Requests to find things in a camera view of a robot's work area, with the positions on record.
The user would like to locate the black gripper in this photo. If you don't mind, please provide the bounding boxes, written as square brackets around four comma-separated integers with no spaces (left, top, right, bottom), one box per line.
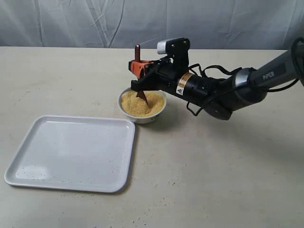
[128,60,223,105]

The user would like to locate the dark red wooden spoon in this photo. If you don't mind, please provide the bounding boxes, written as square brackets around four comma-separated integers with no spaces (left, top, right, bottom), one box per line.
[135,44,148,104]

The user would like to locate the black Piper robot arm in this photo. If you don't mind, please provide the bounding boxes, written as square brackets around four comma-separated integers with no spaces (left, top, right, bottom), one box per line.
[128,45,304,120]

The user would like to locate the yellow grains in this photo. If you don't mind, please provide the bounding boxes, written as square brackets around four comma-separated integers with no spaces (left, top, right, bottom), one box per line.
[121,91,165,117]

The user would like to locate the white ceramic bowl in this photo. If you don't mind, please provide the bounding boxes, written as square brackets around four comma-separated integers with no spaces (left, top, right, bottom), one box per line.
[118,88,167,124]

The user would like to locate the grey backdrop curtain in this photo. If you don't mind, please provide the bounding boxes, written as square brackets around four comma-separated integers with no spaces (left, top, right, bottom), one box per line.
[0,0,304,49]

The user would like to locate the white rectangular plastic tray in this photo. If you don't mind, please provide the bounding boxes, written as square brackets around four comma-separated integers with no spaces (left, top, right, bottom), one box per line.
[4,115,135,193]

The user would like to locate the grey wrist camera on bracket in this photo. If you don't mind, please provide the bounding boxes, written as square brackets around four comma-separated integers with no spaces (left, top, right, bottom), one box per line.
[157,37,190,71]

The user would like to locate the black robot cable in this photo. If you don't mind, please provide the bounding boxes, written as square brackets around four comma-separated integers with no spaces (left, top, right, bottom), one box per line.
[186,37,304,117]

